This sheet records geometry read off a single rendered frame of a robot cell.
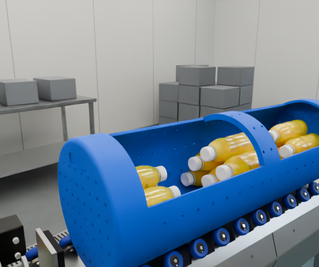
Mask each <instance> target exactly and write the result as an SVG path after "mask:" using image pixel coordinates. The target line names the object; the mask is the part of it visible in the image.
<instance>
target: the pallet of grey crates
mask: <svg viewBox="0 0 319 267"><path fill-rule="evenodd" d="M215 75H216V67H211V66H209V65H176V82H166V83H159V116H160V117H159V125H162V124H168V123H174V122H180V121H186V120H192V119H198V118H203V117H205V116H207V115H210V114H216V113H222V112H228V111H244V110H250V109H251V104H252V96H253V78H254V67H251V66H220V67H217V82H215Z"/></svg>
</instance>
